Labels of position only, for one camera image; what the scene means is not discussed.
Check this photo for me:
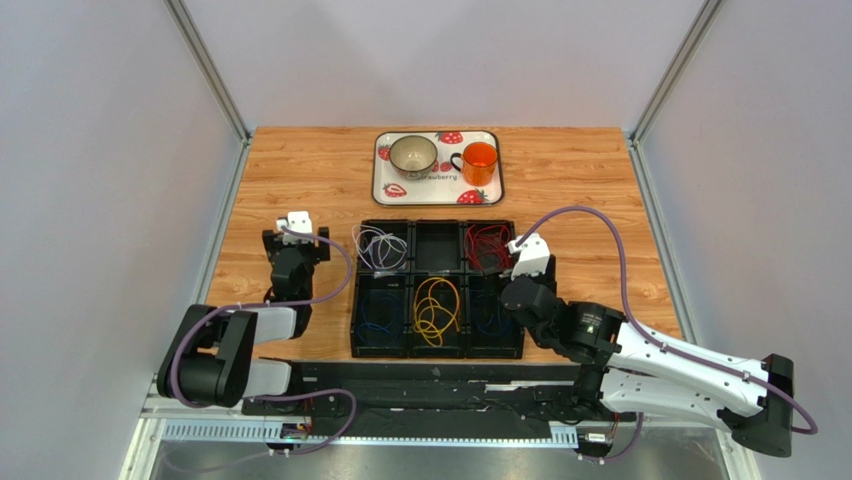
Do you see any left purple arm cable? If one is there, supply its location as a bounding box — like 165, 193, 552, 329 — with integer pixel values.
168, 226, 358, 457

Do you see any dark purple cable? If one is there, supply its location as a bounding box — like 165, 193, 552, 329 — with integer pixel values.
357, 287, 404, 341

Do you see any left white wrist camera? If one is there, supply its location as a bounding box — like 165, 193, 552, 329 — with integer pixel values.
275, 211, 314, 244

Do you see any red cable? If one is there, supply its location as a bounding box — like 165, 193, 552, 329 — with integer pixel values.
463, 222, 515, 273

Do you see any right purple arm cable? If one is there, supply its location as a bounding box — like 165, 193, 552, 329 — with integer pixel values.
515, 204, 820, 465

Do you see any black six-compartment organizer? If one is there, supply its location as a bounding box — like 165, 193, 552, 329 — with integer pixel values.
349, 219, 524, 360

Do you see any grey ceramic bowl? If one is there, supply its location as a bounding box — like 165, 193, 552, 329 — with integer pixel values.
389, 135, 438, 180

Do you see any orange mug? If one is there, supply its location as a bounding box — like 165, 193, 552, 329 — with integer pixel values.
450, 142, 499, 187

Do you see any blue cable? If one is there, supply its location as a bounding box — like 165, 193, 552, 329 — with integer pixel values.
471, 292, 515, 335

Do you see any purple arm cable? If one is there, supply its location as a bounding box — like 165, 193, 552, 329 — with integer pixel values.
515, 204, 820, 465
168, 226, 358, 457

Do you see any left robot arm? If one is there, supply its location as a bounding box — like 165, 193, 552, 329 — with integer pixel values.
156, 227, 331, 408

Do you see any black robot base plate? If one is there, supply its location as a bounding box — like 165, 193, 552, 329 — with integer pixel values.
240, 359, 638, 441

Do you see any aluminium frame rail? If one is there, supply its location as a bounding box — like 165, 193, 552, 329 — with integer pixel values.
120, 363, 760, 479

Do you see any strawberry pattern tray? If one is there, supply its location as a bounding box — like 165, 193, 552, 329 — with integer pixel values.
371, 130, 506, 207

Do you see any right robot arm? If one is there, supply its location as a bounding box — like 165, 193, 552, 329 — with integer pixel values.
484, 270, 794, 458

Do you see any yellow cable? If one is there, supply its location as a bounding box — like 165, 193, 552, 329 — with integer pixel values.
412, 275, 463, 347

